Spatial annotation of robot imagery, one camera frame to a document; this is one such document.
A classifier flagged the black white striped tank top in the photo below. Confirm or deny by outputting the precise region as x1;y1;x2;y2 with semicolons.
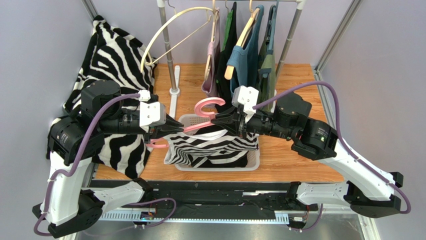
164;126;259;167

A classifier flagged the zebra striped blanket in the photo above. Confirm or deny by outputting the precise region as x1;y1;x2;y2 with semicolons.
63;15;156;179

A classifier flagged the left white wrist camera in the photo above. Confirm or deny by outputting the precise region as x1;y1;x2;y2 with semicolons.
138;90;167;131

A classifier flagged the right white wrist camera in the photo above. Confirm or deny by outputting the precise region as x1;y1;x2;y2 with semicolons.
231;86;259;115

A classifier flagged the green plastic hanger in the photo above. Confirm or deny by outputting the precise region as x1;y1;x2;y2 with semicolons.
221;1;233;52

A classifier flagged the teal plastic hanger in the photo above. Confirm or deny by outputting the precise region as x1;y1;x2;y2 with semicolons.
265;0;280;55

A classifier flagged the olive green tank top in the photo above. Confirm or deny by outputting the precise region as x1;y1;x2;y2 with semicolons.
257;32;276;104

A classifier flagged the purple cable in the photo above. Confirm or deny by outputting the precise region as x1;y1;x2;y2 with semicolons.
252;80;412;232
33;93;177;237

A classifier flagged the wooden hanger under blue top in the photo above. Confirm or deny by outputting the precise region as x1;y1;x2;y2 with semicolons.
224;0;260;80

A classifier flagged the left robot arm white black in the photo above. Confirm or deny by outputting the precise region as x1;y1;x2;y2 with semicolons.
32;80;184;239

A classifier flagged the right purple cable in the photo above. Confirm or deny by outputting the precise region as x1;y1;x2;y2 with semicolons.
252;80;412;232

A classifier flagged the metal clothes rack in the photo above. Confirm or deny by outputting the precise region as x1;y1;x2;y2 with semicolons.
145;0;306;118

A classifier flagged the white plastic laundry basket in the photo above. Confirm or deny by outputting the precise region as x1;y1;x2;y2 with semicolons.
175;113;261;172

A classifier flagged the black top on green hanger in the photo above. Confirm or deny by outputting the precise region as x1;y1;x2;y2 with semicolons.
215;2;238;113

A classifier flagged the blue tank top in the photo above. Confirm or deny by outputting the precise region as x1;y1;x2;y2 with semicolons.
227;5;265;96

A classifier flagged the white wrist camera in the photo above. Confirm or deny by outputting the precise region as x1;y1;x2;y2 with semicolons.
138;90;167;131
231;86;259;115

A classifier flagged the wooden hanger under mauve top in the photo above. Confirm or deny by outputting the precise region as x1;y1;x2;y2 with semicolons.
204;0;221;80

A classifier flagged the cream plastic hanger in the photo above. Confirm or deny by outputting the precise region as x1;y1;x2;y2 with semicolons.
140;0;216;73

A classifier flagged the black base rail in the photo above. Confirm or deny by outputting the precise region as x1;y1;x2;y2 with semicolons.
68;179;349;231

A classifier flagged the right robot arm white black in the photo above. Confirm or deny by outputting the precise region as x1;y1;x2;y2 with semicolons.
212;92;403;219

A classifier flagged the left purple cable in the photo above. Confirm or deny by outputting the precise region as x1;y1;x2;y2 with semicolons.
33;93;177;237

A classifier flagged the mauve tank top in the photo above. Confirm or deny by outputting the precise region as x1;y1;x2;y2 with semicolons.
201;21;221;97

